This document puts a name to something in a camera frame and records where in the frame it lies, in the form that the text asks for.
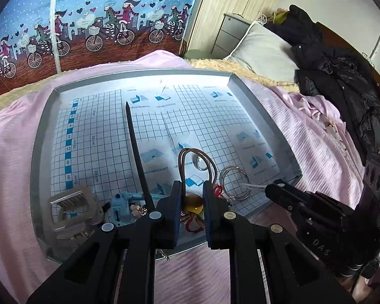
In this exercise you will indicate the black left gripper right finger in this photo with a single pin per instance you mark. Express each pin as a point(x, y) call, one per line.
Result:
point(266, 266)

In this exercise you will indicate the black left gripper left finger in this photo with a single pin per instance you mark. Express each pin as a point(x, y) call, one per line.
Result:
point(116, 266)

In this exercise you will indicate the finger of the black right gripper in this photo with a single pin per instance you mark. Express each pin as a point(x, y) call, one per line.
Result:
point(288, 196)

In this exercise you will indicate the silver duckbill hair clip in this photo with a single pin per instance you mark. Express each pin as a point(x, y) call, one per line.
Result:
point(253, 186)

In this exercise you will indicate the light blue watch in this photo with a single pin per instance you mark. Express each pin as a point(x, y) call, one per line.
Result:
point(119, 212)

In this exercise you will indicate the beige hair claw clip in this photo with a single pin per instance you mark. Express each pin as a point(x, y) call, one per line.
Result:
point(76, 211)

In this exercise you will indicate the dark hair stick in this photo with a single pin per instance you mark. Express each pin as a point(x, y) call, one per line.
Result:
point(139, 167)

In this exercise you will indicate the silver bangle rings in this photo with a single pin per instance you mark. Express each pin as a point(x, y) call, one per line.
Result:
point(236, 181)

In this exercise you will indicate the gold chain jewelry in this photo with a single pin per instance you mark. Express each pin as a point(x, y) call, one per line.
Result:
point(138, 211)

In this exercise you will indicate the pink bed sheet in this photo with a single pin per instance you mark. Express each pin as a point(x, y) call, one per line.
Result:
point(329, 163)

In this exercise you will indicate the grey tray with grid paper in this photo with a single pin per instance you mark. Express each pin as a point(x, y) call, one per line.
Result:
point(83, 140)

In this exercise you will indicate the black jacket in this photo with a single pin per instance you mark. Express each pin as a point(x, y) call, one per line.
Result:
point(338, 74)

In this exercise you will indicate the white pillow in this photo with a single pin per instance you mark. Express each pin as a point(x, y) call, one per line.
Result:
point(264, 53)

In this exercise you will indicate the wooden headboard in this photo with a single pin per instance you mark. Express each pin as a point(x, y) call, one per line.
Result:
point(331, 38)

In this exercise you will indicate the grey bedside drawers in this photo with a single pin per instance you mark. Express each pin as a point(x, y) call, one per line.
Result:
point(232, 30)

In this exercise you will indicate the wooden wardrobe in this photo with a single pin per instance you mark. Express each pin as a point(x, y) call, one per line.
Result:
point(210, 14)

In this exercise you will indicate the blue fabric wardrobe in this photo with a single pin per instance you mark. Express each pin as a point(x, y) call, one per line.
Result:
point(40, 38)

